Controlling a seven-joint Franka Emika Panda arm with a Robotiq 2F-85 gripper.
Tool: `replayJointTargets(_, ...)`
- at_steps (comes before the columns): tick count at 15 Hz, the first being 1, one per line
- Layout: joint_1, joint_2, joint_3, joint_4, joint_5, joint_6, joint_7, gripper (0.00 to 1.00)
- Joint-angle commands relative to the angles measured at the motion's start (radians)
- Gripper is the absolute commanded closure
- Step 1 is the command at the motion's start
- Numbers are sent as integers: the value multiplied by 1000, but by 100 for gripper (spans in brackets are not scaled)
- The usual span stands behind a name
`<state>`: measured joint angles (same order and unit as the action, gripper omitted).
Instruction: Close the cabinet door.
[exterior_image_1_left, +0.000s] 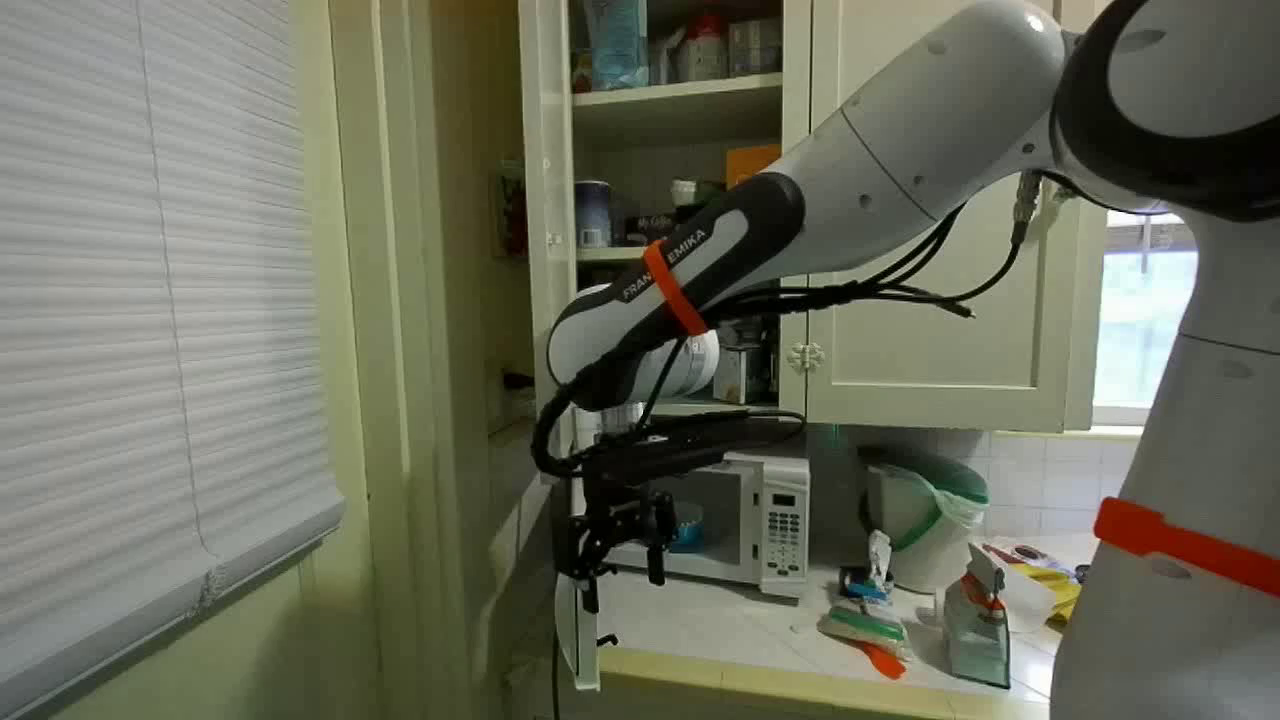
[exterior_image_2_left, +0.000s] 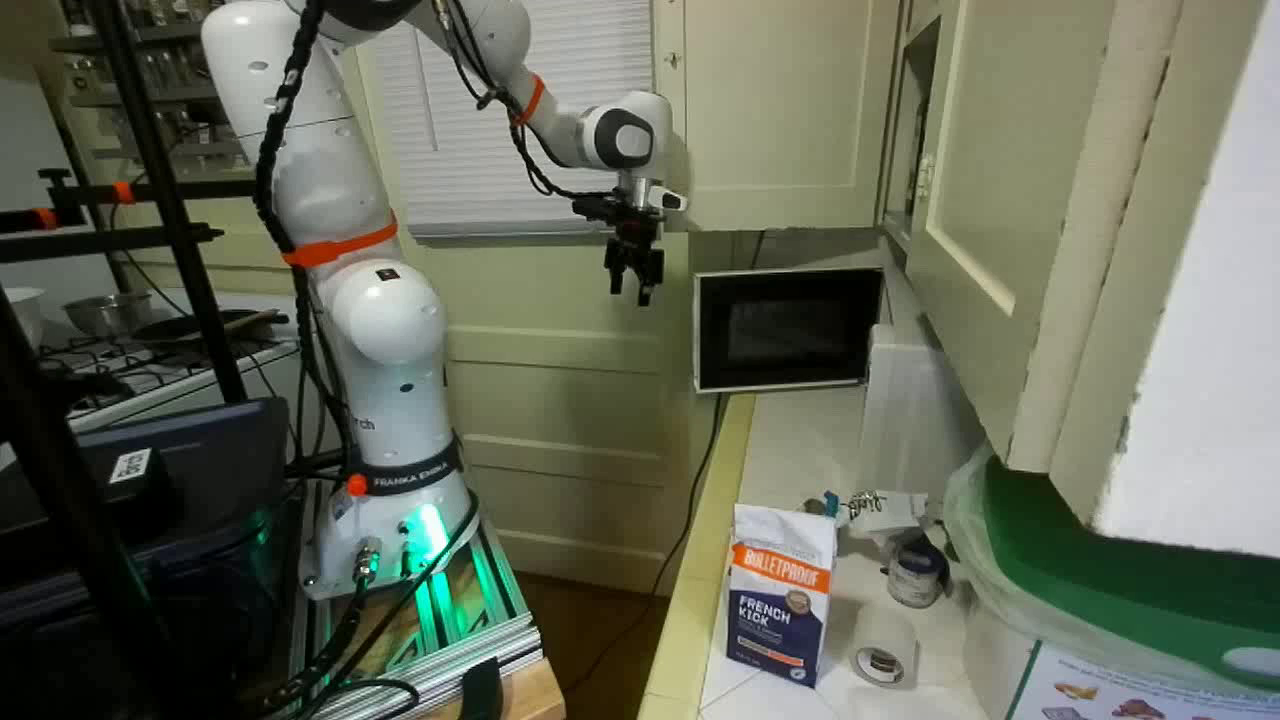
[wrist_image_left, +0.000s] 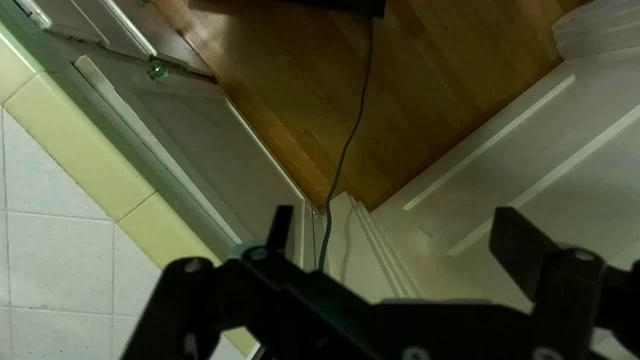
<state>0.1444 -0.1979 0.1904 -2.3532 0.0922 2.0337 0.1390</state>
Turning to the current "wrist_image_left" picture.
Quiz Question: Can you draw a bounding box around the white panelled door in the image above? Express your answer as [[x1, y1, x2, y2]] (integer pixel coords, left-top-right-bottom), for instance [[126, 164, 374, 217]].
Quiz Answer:
[[374, 56, 640, 309]]

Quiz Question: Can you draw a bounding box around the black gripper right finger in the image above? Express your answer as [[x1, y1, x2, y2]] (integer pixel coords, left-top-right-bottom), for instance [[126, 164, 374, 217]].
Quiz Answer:
[[491, 206, 640, 360]]

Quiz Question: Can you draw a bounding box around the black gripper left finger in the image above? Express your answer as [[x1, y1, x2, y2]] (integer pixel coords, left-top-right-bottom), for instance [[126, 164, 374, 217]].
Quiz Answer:
[[121, 205, 376, 360]]

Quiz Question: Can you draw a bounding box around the black power cable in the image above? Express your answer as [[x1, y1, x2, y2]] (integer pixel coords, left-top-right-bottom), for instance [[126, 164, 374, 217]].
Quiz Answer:
[[318, 17, 378, 274]]

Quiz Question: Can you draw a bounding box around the white lower cabinet door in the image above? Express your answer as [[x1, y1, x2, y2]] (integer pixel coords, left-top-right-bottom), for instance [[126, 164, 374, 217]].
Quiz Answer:
[[73, 54, 306, 261]]

